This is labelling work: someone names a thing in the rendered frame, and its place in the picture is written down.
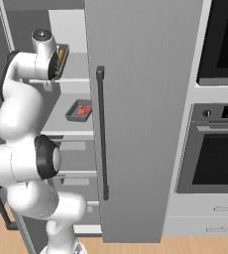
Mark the red steak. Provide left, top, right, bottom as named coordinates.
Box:
left=77, top=104, right=92, bottom=117

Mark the grey meat container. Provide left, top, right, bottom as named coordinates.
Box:
left=64, top=98, right=93, bottom=124

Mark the grey vegetable container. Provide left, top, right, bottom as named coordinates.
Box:
left=54, top=43, right=70, bottom=80

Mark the yellow potato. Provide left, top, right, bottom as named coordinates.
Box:
left=57, top=46, right=67, bottom=68

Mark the grey closed fridge door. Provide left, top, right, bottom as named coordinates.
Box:
left=84, top=0, right=205, bottom=244

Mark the white fridge shelf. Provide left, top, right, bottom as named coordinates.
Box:
left=29, top=77, right=91, bottom=85
left=55, top=170, right=99, bottom=180
left=41, top=130, right=96, bottom=141

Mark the steel built-in oven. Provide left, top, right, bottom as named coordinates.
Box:
left=175, top=102, right=228, bottom=195

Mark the white drawer front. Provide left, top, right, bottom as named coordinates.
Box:
left=166, top=192, right=228, bottom=218
left=163, top=215, right=228, bottom=237

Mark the black built-in microwave oven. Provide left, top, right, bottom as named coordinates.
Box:
left=195, top=0, right=228, bottom=87

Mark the black fridge door handle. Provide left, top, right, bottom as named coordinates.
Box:
left=0, top=180, right=19, bottom=231
left=95, top=65, right=110, bottom=202

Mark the steel drawer handle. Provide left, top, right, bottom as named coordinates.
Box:
left=212, top=204, right=228, bottom=212
left=205, top=226, right=228, bottom=233

